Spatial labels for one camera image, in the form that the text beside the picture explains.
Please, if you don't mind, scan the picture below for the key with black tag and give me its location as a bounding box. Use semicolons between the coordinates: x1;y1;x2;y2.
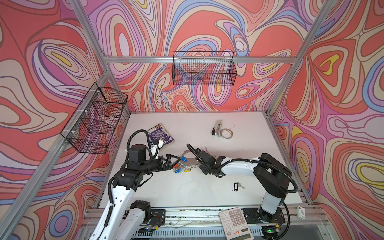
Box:
234;182;246;192

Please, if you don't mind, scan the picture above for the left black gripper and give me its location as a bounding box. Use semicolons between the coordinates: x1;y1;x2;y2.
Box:
139;154;180;176

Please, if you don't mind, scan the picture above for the clear tape roll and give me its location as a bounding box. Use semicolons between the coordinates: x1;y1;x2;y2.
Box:
221;129;234;140

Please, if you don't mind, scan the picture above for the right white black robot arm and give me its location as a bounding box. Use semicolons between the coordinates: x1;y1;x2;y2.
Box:
192;149;299;224

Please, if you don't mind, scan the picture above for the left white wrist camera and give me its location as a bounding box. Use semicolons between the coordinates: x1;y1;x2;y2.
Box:
151;140;164;159

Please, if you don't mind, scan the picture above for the black wire basket on back wall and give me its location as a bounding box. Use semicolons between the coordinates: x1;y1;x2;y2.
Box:
172;51;238;86

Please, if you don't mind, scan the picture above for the large keyring with coloured keys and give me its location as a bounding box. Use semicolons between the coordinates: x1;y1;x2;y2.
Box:
173;149;201;174

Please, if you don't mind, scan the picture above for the black wire basket on left wall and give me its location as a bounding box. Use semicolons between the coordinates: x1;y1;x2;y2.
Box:
61;83;128;155

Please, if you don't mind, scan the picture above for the small white card tag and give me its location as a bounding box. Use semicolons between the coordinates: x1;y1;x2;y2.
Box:
297;206;306;221

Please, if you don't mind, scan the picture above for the white pink calculator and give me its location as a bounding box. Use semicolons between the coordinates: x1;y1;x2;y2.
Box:
219;208;254;240

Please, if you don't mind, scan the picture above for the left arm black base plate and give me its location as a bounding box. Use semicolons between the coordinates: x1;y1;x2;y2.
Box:
140;209;166;228

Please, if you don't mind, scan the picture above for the silver black stapler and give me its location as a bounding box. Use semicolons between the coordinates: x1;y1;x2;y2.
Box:
211;120;223;138

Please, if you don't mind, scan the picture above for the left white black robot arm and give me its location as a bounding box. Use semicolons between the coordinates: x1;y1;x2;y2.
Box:
90;130;180;240

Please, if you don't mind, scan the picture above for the black wire basket on wall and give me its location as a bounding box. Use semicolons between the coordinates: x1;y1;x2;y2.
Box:
61;83;128;155
172;51;238;86

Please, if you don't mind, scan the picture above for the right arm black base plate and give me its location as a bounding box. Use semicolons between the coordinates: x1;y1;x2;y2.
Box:
242;208;286;225

